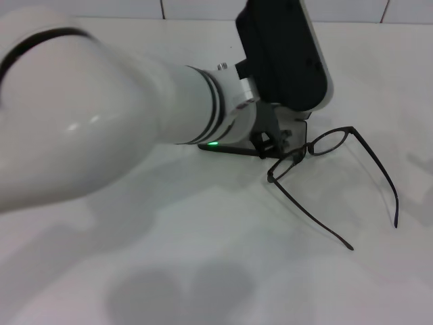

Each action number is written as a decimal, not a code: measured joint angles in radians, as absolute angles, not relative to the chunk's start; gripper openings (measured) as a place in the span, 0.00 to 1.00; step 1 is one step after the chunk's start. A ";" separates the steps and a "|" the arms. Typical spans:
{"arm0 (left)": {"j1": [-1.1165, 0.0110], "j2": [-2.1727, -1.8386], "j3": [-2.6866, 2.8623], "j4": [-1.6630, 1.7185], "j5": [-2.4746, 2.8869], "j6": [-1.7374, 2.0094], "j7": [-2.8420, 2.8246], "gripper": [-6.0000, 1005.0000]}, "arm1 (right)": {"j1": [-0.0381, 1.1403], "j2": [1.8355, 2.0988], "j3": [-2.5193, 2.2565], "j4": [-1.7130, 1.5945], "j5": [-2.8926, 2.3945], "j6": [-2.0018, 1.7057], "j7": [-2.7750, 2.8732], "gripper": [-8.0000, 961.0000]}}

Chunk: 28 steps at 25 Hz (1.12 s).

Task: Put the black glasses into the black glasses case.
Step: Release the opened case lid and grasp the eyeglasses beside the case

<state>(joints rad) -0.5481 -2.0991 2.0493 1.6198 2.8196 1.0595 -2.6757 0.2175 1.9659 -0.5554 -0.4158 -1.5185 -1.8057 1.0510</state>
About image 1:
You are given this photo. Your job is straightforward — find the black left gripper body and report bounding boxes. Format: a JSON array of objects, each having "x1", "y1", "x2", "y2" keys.
[{"x1": 252, "y1": 100, "x2": 283, "y2": 150}]

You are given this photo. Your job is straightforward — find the black framed glasses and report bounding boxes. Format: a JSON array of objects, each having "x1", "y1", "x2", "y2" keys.
[{"x1": 267, "y1": 125, "x2": 400, "y2": 251}]

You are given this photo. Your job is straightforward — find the black glasses case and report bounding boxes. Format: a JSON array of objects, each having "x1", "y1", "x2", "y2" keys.
[{"x1": 197, "y1": 117, "x2": 309, "y2": 160}]

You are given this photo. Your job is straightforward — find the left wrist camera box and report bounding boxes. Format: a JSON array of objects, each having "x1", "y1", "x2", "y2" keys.
[{"x1": 234, "y1": 0, "x2": 335, "y2": 113}]

